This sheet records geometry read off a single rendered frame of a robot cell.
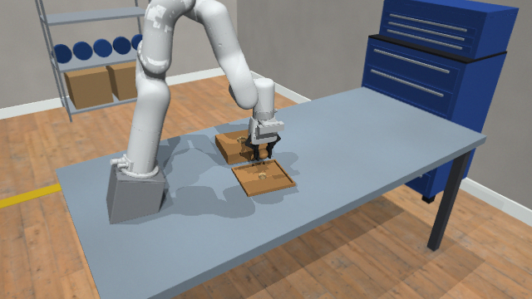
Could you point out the brown wooden tray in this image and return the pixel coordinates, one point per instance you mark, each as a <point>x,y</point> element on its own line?
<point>262,177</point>

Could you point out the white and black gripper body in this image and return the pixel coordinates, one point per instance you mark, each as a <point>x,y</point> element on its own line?
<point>256,138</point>

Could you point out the tan wooden ball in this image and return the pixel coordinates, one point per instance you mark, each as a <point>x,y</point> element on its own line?
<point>263,153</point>

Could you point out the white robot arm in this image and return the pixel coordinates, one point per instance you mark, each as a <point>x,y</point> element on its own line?
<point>153,95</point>

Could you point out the tan square block with round hole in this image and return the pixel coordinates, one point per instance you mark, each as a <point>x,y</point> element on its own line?
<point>232,147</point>

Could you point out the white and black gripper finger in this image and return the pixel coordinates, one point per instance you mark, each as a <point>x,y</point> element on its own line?
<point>271,145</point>
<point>253,147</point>

